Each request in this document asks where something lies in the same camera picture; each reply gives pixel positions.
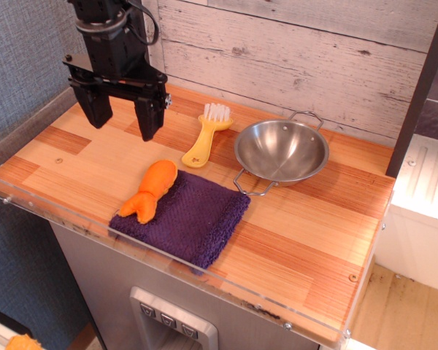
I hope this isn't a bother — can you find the orange plush fish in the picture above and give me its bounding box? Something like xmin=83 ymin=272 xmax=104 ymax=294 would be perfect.
xmin=118 ymin=160 xmax=178 ymax=224

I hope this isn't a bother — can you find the clear acrylic guard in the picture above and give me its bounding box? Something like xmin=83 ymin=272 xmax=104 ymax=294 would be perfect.
xmin=0 ymin=172 xmax=394 ymax=346

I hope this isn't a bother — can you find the orange plush toy on floor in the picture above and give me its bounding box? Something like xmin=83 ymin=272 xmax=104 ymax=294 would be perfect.
xmin=5 ymin=335 xmax=43 ymax=350

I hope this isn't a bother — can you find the white sink unit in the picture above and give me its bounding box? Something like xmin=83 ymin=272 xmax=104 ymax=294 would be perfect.
xmin=374 ymin=135 xmax=438 ymax=289

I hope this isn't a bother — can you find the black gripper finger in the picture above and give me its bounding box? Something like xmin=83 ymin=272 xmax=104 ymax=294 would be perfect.
xmin=134 ymin=94 xmax=166 ymax=141
xmin=74 ymin=86 xmax=112 ymax=128

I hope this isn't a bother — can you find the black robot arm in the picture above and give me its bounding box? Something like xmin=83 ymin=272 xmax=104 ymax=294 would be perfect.
xmin=64 ymin=0 xmax=172 ymax=141

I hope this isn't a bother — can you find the purple cloth napkin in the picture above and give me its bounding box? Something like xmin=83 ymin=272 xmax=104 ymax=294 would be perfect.
xmin=109 ymin=171 xmax=251 ymax=269

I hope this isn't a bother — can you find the dark right post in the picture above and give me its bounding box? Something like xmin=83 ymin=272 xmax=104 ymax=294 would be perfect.
xmin=385 ymin=25 xmax=438 ymax=178

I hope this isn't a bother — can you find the steel two-handled bowl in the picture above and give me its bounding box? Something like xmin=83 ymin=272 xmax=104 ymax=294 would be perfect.
xmin=234 ymin=111 xmax=329 ymax=196

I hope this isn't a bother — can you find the grey dispenser panel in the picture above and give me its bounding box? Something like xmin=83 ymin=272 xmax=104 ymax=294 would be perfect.
xmin=130 ymin=287 xmax=219 ymax=349

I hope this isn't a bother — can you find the yellow scrub brush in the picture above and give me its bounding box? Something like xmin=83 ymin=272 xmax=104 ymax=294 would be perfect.
xmin=181 ymin=103 xmax=233 ymax=168

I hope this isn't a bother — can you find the black cable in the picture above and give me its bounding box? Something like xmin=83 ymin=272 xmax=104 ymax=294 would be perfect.
xmin=127 ymin=0 xmax=160 ymax=47

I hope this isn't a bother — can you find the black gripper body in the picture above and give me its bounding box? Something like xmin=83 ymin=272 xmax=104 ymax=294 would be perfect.
xmin=64 ymin=10 xmax=172 ymax=109

